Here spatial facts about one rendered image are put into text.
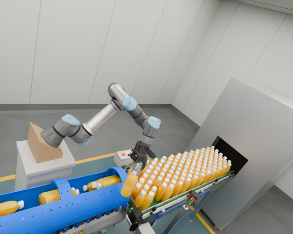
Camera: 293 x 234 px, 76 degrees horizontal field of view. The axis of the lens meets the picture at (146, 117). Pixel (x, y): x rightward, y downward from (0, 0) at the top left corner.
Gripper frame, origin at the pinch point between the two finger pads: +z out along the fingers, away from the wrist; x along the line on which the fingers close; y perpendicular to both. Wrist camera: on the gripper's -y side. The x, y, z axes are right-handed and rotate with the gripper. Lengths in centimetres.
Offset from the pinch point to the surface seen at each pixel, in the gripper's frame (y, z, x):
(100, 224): -3, 54, -15
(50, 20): 6, -88, -275
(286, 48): -385, -235, -77
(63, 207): 32.5, 27.7, -10.6
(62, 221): 31.2, 35.4, -8.1
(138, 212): -24.8, 38.6, -3.5
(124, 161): -33, 21, -46
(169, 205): -66, 41, -5
